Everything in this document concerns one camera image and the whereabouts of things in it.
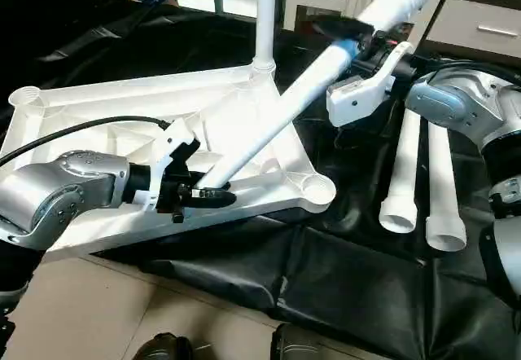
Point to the white plastic table leg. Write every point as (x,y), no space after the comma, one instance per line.
(444,197)
(326,75)
(264,18)
(404,181)

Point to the white plastic table top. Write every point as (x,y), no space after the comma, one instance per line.
(122,124)

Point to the white drawer unit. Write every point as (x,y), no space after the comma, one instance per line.
(480,26)

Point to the black mat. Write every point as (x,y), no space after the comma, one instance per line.
(326,278)

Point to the grey left robot foot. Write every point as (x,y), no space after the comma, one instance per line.
(163,349)

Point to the grey robot foot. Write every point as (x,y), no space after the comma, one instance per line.
(305,345)
(163,349)

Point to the grey right robot foot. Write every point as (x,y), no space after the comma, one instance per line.
(305,345)

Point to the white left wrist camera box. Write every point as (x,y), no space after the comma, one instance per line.
(171,160)

